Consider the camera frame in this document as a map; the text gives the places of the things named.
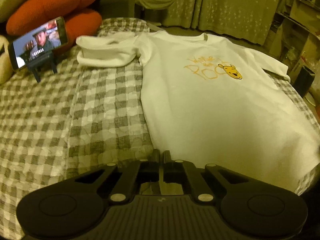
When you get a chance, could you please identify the white Pooh t-shirt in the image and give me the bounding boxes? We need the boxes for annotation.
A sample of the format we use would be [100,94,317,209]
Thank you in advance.
[76,31,319,194]

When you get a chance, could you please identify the grey checkered bed quilt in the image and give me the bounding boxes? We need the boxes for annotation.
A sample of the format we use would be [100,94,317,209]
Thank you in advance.
[1,18,319,239]

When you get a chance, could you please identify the black phone stand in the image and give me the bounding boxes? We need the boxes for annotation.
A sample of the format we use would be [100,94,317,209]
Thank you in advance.
[26,51,57,83]

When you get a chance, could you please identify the black box on floor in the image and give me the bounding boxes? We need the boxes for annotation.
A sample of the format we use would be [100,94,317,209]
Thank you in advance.
[293,66,315,98]

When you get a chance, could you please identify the smartphone playing video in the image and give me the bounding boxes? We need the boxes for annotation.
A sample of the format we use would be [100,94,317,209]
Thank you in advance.
[8,17,68,71]

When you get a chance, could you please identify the white flower plush cushion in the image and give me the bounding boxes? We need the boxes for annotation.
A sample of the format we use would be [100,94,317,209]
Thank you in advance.
[0,35,13,85]

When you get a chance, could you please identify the grey garment on chair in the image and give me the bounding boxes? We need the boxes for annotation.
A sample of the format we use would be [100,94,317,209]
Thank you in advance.
[135,0,174,10]

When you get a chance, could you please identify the wooden shelf unit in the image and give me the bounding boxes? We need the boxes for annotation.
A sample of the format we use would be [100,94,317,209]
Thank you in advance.
[264,0,319,83]

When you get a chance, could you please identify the grey star curtain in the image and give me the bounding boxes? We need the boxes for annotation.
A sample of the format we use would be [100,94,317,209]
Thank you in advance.
[161,0,279,45]

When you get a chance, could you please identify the red knitted cushion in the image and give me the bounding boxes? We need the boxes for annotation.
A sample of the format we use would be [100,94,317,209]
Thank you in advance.
[3,0,102,54]

